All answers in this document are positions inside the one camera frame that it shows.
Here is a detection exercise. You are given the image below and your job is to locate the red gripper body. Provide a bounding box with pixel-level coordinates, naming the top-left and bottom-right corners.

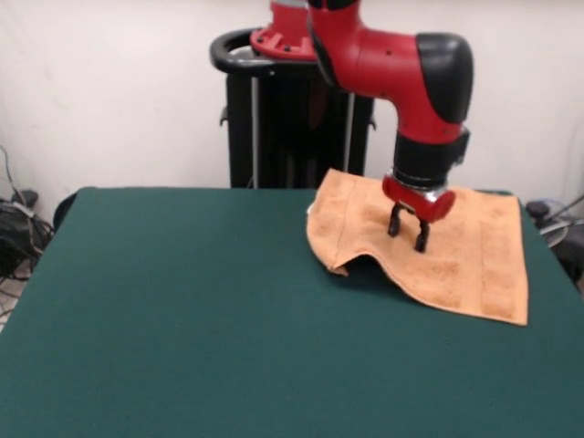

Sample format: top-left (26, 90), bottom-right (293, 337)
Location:
top-left (381, 175), bottom-right (456, 224)

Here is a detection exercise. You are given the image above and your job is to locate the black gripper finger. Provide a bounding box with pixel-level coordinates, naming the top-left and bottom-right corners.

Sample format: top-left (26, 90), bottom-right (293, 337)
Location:
top-left (412, 216), bottom-right (433, 254)
top-left (387, 203), bottom-right (408, 238)

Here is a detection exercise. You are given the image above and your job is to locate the orange towel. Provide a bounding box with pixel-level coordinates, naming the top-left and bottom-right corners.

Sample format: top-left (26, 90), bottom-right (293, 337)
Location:
top-left (305, 167), bottom-right (530, 328)

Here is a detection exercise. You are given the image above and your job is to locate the dark green table cloth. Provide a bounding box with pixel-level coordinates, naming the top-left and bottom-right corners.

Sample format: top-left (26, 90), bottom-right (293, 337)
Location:
top-left (0, 186), bottom-right (584, 438)

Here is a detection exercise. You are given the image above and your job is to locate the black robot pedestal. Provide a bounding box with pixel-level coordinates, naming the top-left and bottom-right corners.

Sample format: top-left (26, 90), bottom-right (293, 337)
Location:
top-left (209, 26), bottom-right (380, 190)

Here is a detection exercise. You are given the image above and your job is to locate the black cable tangle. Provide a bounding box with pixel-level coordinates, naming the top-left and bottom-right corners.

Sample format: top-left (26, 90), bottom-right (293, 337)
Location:
top-left (0, 145), bottom-right (55, 320)

